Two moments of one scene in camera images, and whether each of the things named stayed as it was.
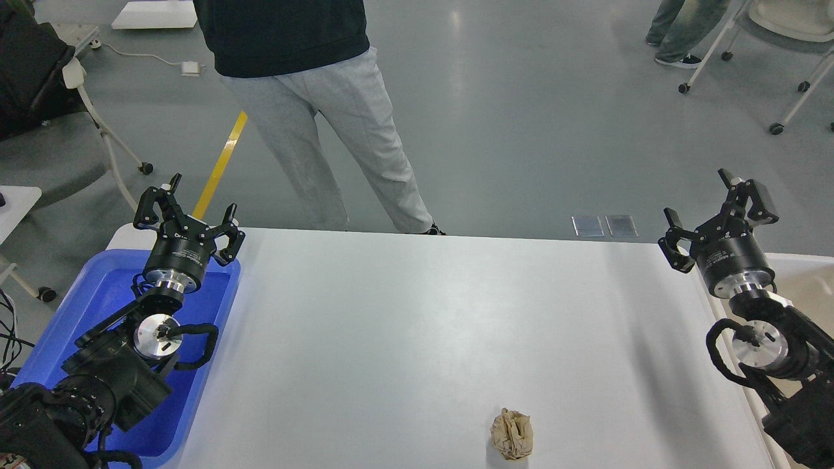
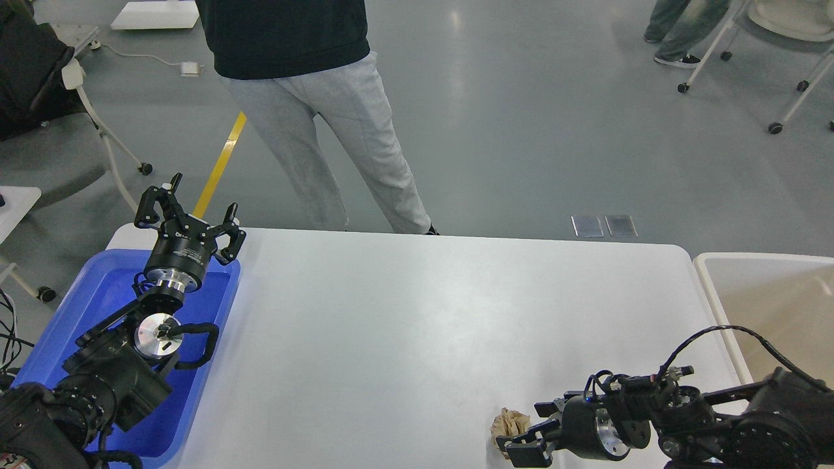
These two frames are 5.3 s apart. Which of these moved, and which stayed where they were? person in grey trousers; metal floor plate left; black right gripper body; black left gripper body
Moved: black right gripper body
Stayed: black left gripper body; person in grey trousers; metal floor plate left
